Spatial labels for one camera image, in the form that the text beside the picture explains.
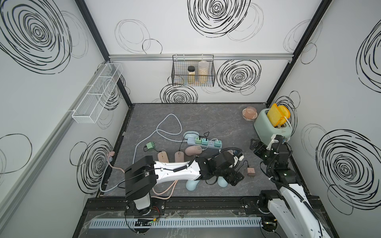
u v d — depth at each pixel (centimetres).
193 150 93
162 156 89
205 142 91
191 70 85
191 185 80
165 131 103
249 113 109
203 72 86
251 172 83
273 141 69
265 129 88
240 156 66
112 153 95
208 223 96
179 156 88
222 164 56
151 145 94
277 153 57
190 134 96
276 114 86
